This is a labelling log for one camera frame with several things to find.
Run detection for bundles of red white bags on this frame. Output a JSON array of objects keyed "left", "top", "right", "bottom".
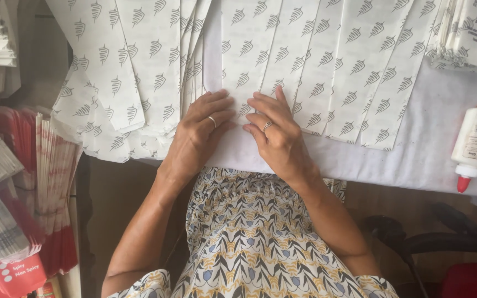
[{"left": 0, "top": 105, "right": 83, "bottom": 277}]

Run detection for person's left hand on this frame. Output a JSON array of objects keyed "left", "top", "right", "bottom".
[{"left": 158, "top": 89, "right": 238, "bottom": 179}]

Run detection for stack of text-printed paper bags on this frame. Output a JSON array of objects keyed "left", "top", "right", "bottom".
[{"left": 424, "top": 0, "right": 477, "bottom": 77}]

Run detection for patterned dress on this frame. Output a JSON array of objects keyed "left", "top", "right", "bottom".
[{"left": 106, "top": 166, "right": 401, "bottom": 298}]

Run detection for stack of red packets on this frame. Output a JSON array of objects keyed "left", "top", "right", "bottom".
[{"left": 0, "top": 253, "right": 63, "bottom": 298}]

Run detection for red container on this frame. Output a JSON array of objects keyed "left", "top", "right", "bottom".
[{"left": 441, "top": 262, "right": 477, "bottom": 298}]

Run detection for printed white paper bag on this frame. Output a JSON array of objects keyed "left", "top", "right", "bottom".
[{"left": 221, "top": 0, "right": 283, "bottom": 125}]

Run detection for person's right hand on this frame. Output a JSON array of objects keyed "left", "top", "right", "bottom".
[{"left": 242, "top": 85, "right": 321, "bottom": 188}]

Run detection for black chair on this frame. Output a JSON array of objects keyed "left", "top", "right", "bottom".
[{"left": 364, "top": 201, "right": 477, "bottom": 298}]

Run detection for white glue bottle red nozzle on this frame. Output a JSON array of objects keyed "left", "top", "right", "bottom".
[{"left": 450, "top": 107, "right": 477, "bottom": 194}]

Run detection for spread of printed paper sheets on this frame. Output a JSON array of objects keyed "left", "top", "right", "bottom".
[{"left": 46, "top": 0, "right": 443, "bottom": 163}]

